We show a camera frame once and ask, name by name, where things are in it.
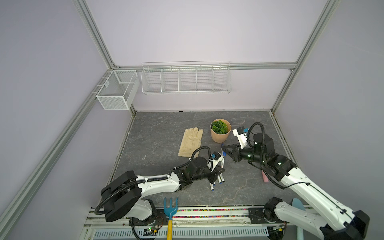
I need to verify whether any white wire wall basket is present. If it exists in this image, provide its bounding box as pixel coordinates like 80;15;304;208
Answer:
142;61;232;94

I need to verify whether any light blue garden trowel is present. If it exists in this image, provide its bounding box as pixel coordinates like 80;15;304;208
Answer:
292;197;305;240

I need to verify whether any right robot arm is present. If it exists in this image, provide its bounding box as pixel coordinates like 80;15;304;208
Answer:
222;122;370;240

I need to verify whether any white mesh box basket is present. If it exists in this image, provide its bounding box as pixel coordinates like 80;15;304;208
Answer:
96;70;140;111

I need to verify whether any tan pot green plant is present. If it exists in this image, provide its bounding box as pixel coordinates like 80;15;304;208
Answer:
211;119;232;144

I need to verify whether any blue garden fork yellow handle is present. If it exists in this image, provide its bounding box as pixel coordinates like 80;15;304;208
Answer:
164;198;179;240

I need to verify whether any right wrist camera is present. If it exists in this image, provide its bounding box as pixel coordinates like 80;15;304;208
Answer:
233;127;249;149

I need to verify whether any pink eraser stick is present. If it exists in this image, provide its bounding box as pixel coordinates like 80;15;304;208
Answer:
262;171;269;183

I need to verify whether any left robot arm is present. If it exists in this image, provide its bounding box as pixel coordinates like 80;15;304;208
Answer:
94;146;225;222

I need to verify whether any cream fabric glove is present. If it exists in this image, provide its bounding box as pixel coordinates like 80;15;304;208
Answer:
178;127;204;158

